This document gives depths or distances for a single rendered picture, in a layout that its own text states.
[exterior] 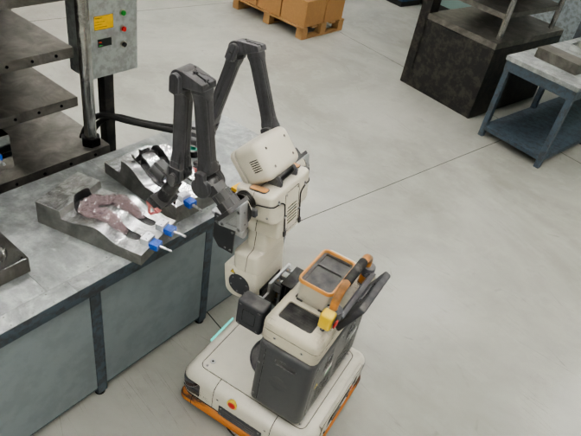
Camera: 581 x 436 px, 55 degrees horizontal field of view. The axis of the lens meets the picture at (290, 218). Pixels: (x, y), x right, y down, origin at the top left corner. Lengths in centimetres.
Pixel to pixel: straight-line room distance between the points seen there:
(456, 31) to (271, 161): 422
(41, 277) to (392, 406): 179
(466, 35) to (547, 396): 364
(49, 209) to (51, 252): 18
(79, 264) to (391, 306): 192
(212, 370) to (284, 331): 60
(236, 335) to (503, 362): 158
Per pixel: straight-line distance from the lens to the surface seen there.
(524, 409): 336
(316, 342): 210
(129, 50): 314
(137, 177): 261
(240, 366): 265
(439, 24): 613
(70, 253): 239
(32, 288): 227
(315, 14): 708
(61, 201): 247
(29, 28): 306
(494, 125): 583
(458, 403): 320
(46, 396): 264
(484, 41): 585
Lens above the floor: 239
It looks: 37 degrees down
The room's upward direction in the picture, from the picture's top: 11 degrees clockwise
